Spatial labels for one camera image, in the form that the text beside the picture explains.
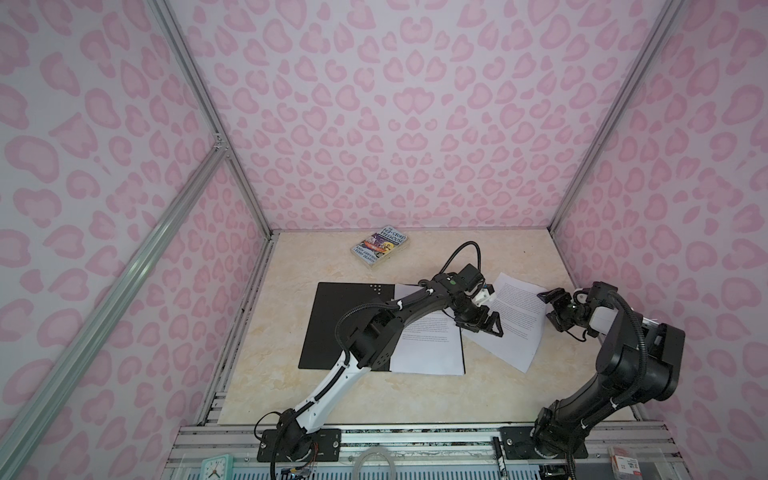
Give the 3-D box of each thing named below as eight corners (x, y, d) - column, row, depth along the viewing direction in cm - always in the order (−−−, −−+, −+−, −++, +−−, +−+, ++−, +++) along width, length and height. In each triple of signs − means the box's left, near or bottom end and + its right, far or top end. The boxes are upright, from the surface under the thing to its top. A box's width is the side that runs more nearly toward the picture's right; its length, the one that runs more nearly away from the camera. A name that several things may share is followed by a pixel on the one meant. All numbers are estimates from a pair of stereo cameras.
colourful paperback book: (352, 251, 116) (352, 247, 114) (388, 227, 124) (388, 222, 122) (373, 268, 110) (372, 264, 108) (408, 241, 119) (409, 237, 117)
